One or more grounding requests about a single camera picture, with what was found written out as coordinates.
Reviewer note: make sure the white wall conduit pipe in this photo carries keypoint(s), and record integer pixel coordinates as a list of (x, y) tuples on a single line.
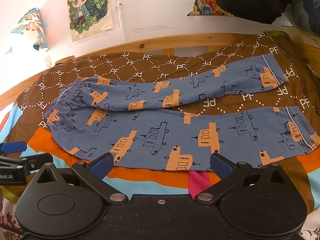
[(120, 19)]

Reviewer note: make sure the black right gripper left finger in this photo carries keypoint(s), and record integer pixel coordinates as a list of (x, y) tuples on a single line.
[(91, 177)]

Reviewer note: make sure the blond anime character poster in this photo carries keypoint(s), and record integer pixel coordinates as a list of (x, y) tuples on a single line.
[(89, 17)]

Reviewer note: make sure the brown PF patterned blanket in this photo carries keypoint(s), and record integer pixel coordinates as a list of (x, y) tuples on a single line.
[(133, 65)]

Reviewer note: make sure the wooden bed frame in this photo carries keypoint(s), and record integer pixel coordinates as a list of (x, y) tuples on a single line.
[(306, 44)]

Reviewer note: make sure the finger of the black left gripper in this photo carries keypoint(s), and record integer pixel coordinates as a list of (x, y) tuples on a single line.
[(12, 147)]

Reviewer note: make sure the floral white bedding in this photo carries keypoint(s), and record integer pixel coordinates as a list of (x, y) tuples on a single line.
[(10, 227)]

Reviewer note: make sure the blue pyjama pants orange cars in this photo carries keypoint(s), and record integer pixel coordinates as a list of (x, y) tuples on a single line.
[(137, 123)]

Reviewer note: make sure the anime poster far left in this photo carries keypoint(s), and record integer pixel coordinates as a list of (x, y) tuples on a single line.
[(31, 24)]

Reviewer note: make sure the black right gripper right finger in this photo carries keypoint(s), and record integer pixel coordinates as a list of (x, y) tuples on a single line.
[(231, 174)]

